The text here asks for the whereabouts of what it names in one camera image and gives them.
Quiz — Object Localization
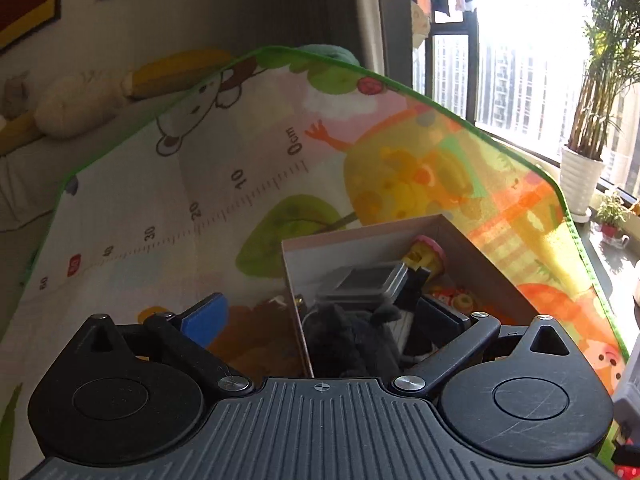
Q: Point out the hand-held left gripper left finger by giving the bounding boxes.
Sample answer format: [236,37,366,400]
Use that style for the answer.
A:
[82,293,253,393]

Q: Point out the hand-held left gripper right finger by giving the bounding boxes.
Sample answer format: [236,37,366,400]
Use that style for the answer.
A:
[392,295,572,394]

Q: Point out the silver metal tin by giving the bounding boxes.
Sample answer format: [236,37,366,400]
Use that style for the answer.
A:
[315,261,409,306]

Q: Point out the black plush toy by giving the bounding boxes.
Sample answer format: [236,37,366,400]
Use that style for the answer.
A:
[302,302,407,378]

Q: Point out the pink cardboard box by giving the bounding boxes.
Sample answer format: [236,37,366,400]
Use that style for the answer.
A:
[280,213,541,378]

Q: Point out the black plastic toy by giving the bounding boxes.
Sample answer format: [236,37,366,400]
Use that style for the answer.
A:
[400,260,434,307]

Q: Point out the yellow and pink toy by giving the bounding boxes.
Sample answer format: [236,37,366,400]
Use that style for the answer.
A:
[402,234,449,279]

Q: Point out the printed cartoon play mat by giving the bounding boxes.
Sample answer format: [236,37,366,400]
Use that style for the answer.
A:
[0,45,629,480]

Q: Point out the small plant in red pot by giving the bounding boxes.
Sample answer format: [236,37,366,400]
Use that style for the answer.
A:
[594,190,631,247]

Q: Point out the white ribbed plant pot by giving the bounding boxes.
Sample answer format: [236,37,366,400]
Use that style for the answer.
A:
[558,145,607,217]

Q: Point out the grey sofa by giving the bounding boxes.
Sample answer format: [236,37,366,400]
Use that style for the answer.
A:
[0,107,168,288]

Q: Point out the cream and yellow plush toy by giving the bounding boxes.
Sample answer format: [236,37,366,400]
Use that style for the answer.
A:
[0,49,236,157]

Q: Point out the green cushion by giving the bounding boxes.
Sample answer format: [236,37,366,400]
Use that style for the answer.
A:
[299,43,363,68]

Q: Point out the small beige plush toy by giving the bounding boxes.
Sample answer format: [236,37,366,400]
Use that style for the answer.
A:
[0,71,32,122]

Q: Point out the tall green palm plant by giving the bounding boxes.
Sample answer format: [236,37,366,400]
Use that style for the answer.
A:
[567,0,640,162]

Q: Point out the dark window frame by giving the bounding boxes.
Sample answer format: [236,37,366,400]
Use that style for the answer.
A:
[377,7,481,123]

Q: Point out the framed wall picture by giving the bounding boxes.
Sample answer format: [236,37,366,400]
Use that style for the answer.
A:
[0,0,64,54]

